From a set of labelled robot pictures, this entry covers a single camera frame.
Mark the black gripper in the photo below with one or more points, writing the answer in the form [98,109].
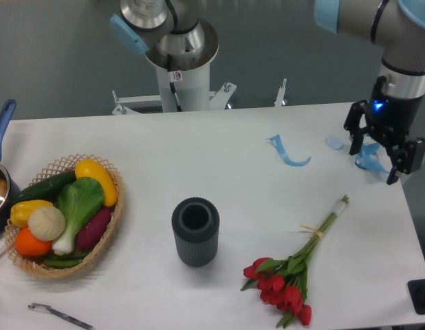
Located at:
[389,120]

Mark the green pea pods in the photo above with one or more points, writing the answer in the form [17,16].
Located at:
[64,261]

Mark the black device at table edge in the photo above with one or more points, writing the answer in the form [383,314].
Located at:
[417,292]

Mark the orange fruit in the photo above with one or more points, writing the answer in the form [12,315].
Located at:
[27,244]

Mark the white steamed bun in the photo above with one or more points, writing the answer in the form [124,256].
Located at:
[46,223]

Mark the blue handled saucepan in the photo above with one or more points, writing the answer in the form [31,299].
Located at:
[8,188]

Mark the blue ribbon strip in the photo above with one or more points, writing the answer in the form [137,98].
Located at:
[277,143]

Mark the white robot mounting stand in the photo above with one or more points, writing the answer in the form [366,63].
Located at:
[179,91]

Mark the red tulip bouquet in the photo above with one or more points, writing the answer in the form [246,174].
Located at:
[283,283]

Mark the dark grey ribbed vase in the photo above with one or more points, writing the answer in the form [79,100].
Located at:
[195,223]

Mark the woven wicker basket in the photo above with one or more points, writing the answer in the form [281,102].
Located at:
[58,166]

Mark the purple sweet potato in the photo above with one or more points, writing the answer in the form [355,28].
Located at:
[90,235]

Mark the grey robot arm base left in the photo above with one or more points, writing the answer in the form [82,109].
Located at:
[171,34]

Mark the light blue round cap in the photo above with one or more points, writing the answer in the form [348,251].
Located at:
[335,143]

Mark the crumpled blue ribbon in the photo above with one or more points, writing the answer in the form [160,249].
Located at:
[368,159]

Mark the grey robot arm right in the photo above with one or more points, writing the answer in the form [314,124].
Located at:
[399,28]

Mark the yellow squash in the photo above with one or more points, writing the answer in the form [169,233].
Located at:
[95,170]

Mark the yellow bell pepper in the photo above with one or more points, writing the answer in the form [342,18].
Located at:
[21,211]

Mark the green cucumber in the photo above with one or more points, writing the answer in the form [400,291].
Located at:
[47,189]

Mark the green bok choy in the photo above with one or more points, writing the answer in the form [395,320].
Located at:
[79,202]

